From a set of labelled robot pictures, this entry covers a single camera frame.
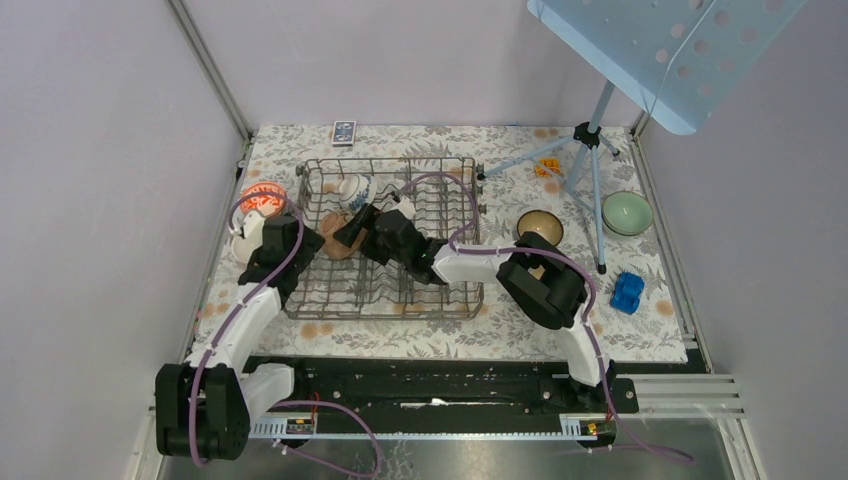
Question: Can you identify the grey wire dish rack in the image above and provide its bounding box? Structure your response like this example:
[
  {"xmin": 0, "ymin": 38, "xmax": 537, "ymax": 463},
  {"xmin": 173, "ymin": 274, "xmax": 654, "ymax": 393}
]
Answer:
[{"xmin": 285, "ymin": 157, "xmax": 484, "ymax": 320}]

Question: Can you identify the brown floral bowl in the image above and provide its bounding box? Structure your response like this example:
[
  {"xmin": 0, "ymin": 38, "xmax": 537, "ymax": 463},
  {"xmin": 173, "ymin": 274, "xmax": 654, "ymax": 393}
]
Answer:
[{"xmin": 319, "ymin": 211, "xmax": 367, "ymax": 260}]

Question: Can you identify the red white bowl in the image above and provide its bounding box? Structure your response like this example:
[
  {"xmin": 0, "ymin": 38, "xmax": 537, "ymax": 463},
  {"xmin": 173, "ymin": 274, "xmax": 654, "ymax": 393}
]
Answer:
[{"xmin": 239, "ymin": 181, "xmax": 287, "ymax": 217}]

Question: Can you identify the orange bowl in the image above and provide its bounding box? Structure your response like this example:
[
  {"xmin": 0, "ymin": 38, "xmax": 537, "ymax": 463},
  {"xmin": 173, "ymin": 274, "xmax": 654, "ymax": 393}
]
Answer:
[{"xmin": 230, "ymin": 235, "xmax": 261, "ymax": 265}]

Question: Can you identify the black patterned bowl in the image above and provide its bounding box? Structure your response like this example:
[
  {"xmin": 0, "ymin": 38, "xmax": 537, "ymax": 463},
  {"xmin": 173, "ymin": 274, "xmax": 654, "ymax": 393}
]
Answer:
[{"xmin": 516, "ymin": 210, "xmax": 564, "ymax": 246}]

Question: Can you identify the pale green bowl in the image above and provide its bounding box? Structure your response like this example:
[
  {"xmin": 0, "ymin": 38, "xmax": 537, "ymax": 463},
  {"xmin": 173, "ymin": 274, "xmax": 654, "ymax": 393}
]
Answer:
[{"xmin": 601, "ymin": 191, "xmax": 654, "ymax": 237}]

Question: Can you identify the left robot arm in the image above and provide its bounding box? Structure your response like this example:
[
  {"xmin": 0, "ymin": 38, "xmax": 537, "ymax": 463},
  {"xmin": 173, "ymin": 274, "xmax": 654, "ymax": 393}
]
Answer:
[{"xmin": 155, "ymin": 214, "xmax": 324, "ymax": 465}]

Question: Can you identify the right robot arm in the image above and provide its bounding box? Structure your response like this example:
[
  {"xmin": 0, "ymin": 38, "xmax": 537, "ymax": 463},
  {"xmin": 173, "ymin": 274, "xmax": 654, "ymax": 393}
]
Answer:
[{"xmin": 333, "ymin": 204, "xmax": 614, "ymax": 412}]

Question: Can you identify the white blue floral bowl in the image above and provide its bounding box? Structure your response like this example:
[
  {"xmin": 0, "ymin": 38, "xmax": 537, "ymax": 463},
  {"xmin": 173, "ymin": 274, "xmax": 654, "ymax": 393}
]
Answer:
[{"xmin": 337, "ymin": 174, "xmax": 376, "ymax": 213}]

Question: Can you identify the playing card box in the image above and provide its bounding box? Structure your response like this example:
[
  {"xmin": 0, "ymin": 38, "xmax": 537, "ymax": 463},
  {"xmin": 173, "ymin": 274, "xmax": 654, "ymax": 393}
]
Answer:
[{"xmin": 331, "ymin": 120, "xmax": 357, "ymax": 147}]

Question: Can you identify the orange butterfly toy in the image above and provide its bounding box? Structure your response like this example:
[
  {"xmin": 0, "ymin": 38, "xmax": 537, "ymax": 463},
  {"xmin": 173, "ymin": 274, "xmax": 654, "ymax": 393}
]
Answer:
[{"xmin": 534, "ymin": 157, "xmax": 562, "ymax": 178}]

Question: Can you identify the blue toy block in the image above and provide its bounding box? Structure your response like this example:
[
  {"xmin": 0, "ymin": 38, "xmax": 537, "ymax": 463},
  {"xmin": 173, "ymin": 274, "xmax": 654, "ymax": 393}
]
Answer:
[{"xmin": 610, "ymin": 272, "xmax": 645, "ymax": 315}]

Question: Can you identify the blue music stand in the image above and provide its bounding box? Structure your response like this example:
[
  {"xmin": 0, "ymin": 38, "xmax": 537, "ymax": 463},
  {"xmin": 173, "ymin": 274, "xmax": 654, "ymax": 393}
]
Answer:
[{"xmin": 478, "ymin": 0, "xmax": 804, "ymax": 273}]

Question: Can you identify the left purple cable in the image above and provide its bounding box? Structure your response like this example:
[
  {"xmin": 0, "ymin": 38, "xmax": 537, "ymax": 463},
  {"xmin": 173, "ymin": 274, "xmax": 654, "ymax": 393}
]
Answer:
[{"xmin": 187, "ymin": 192, "xmax": 307, "ymax": 470}]

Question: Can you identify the purple cable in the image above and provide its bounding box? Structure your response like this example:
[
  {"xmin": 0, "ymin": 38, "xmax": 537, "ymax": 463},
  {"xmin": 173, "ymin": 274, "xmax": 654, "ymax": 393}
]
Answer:
[
  {"xmin": 187, "ymin": 192, "xmax": 307, "ymax": 470},
  {"xmin": 394, "ymin": 172, "xmax": 697, "ymax": 467}
]

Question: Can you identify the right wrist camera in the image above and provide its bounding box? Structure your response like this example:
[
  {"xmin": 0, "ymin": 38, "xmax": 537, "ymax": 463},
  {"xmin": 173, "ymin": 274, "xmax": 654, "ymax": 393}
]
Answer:
[{"xmin": 389, "ymin": 196, "xmax": 416, "ymax": 221}]

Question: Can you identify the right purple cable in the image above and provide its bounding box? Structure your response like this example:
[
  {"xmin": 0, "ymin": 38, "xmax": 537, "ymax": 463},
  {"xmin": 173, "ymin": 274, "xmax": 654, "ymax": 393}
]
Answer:
[{"xmin": 394, "ymin": 172, "xmax": 697, "ymax": 467}]

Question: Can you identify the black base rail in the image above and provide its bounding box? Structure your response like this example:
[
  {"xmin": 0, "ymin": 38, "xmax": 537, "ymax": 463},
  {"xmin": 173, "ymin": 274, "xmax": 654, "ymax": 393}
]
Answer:
[{"xmin": 244, "ymin": 356, "xmax": 639, "ymax": 434}]

